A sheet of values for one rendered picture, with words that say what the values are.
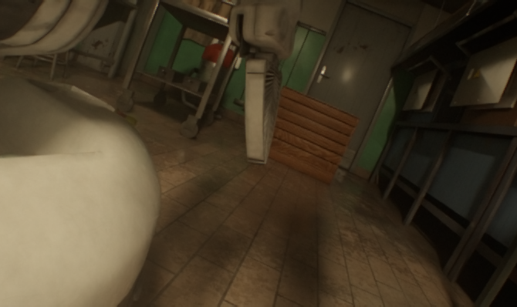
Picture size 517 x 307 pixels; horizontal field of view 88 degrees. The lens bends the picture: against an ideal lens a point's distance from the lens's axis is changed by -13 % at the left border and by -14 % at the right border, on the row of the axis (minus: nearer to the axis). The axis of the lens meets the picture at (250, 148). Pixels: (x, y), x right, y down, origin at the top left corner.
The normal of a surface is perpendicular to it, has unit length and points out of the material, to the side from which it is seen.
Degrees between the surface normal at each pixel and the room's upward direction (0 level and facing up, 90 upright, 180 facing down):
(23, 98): 73
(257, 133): 111
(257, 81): 99
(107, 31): 90
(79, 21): 120
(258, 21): 89
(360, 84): 90
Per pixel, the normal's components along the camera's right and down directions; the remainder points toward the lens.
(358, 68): -0.20, 0.10
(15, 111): -0.20, -0.23
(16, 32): 0.33, 0.94
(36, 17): 0.57, 0.80
